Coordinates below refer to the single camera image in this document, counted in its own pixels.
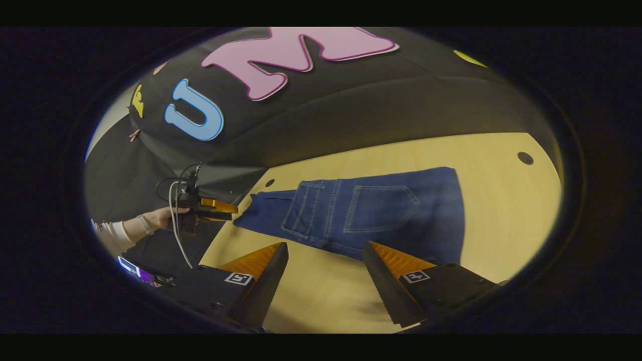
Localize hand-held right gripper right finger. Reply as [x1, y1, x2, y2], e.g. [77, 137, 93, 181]
[361, 241, 498, 329]

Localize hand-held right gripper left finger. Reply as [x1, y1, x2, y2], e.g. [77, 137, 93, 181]
[168, 242, 290, 331]

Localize blue denim jeans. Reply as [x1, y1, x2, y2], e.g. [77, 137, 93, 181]
[233, 166, 466, 266]

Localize black backdrop cloth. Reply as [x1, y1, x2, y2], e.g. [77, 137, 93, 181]
[84, 28, 552, 276]

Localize white cable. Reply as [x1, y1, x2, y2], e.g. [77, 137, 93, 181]
[168, 179, 195, 270]

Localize black cable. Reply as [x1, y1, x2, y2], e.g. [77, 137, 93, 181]
[154, 162, 202, 202]

